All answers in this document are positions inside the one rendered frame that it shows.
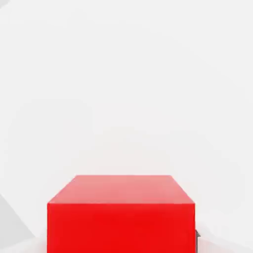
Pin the small red cube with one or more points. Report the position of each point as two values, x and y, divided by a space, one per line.
121 221

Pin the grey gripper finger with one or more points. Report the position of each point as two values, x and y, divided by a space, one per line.
197 240

